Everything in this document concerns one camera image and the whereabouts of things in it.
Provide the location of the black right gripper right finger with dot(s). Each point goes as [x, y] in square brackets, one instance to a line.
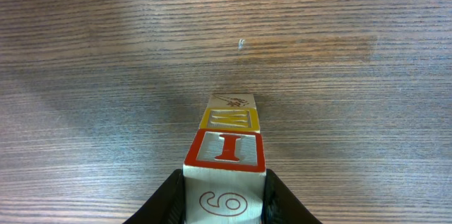
[281, 206]

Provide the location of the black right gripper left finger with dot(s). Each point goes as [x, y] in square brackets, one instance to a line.
[165, 206]

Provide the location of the red letter I block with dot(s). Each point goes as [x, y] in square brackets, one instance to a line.
[224, 177]

